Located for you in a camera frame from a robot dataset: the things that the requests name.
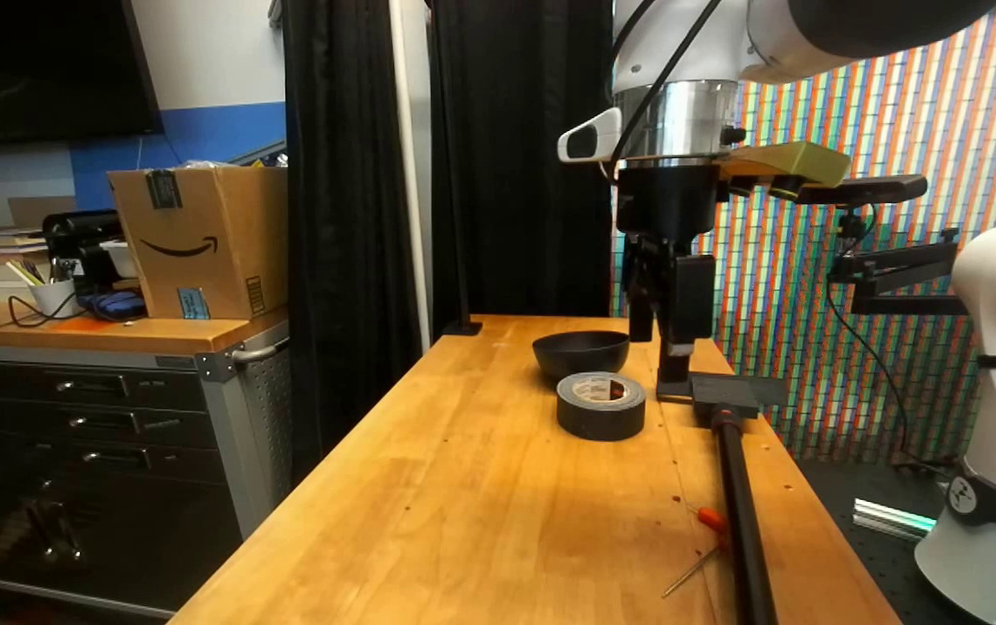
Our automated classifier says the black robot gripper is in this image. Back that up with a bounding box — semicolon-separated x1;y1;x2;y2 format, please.
618;163;719;399

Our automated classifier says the black duct tape roll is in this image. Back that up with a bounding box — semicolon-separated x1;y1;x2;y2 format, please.
555;370;646;440

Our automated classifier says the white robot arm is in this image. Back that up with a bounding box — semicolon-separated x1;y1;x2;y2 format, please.
603;0;996;399

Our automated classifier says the black bowl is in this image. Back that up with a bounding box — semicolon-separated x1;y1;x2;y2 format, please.
531;329;629;381

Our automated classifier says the black curtain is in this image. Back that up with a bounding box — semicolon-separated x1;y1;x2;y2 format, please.
281;0;612;471

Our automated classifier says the cardboard amazon box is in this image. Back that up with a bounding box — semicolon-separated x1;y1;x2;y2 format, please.
110;168;289;320

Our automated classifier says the workbench with drawers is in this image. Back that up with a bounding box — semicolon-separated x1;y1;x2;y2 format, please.
0;307;292;621

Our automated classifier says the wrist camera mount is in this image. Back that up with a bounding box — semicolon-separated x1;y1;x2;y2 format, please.
555;108;926;207

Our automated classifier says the orange handled small tool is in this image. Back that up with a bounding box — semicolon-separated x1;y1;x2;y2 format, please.
664;508;728;596

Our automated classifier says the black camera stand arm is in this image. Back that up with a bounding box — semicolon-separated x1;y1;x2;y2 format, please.
824;207;964;315

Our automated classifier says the dark wall monitor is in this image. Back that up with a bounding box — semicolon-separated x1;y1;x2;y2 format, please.
0;0;163;146

